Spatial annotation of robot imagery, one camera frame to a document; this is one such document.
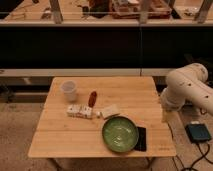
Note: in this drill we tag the translucent plastic cup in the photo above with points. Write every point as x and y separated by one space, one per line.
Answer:
69 89

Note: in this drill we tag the beige sponge block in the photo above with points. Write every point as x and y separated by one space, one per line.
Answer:
110 111

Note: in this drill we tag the red pepper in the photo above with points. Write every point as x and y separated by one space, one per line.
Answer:
92 99

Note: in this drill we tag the wooden folding table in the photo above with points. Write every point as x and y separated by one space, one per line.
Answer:
60 136

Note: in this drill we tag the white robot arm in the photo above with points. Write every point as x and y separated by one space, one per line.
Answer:
187 83

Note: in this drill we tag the black pedal box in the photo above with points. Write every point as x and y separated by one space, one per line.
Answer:
198 133

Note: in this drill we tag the black flat rectangular object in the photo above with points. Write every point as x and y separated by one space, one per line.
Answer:
141 144

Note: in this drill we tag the green round plate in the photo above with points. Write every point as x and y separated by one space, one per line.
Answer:
120 134

